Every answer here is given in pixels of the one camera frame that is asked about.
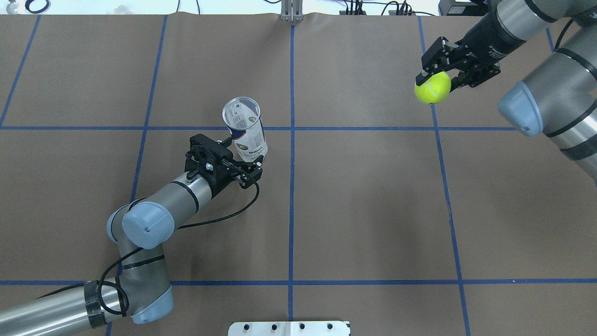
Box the black box with label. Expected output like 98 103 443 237
437 0 489 16

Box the Wilson tennis ball can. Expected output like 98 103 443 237
222 97 268 162

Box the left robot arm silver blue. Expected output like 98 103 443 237
1 153 263 336

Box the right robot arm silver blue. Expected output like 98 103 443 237
415 0 597 179

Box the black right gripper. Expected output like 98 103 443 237
416 13 527 91

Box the yellow tennis ball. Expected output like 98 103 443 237
414 72 451 104

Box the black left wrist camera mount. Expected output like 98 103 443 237
185 133 233 180

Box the white pedestal column base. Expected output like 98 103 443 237
228 321 351 336

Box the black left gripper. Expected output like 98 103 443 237
201 154 263 199

